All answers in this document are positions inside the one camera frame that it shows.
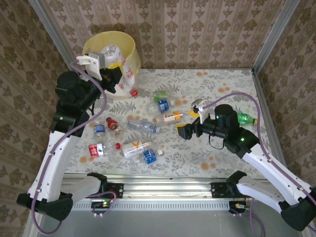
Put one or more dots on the large crushed bottle red-white label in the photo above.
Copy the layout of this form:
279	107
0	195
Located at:
127	71

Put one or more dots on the white label bottle orange cap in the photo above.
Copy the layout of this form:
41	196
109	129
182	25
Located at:
172	116

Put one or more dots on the green plastic bottle yellow cap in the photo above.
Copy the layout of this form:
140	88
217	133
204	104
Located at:
247	118

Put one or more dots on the small bottle blue label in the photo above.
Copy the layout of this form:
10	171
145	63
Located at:
163	106

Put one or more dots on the small bottle green label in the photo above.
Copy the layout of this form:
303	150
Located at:
159	95

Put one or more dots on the long clear bottle blue cap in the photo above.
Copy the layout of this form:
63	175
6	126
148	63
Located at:
143	126

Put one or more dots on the short bottle blue white label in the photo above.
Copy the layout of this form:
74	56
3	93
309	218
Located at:
99	129

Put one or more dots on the round red label bottle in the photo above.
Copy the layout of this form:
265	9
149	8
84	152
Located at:
112	123

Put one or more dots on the clear bottle red white label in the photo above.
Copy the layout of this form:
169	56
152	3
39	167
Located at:
95	150

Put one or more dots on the clear bottle red cap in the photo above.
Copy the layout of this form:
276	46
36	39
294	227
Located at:
118	146

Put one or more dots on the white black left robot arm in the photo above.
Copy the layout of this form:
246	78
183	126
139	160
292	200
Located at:
54	158

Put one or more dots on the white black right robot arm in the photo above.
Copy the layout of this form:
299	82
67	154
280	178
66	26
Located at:
261	158

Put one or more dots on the white plastic waste bin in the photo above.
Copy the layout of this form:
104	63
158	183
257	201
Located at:
121	96

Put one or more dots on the floral patterned table mat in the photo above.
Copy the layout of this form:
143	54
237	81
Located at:
177	158

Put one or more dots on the crushed bottle blue label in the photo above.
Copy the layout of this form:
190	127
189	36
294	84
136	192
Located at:
149	156

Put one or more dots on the bottle white label orange logo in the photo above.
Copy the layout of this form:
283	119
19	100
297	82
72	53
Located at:
134	148

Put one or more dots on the small controller board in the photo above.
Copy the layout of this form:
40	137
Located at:
237	206
101	204

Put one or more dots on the grey metal panel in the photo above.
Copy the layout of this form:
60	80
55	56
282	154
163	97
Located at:
160	224

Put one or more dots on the aluminium table side rail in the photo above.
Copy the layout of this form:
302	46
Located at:
263	98

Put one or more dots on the aluminium front mounting rail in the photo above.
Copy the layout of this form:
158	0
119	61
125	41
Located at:
168	187

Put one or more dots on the aluminium frame post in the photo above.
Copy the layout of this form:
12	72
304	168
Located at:
56	37
274	37

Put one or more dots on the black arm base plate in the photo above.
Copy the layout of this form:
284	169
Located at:
218	190
116	190

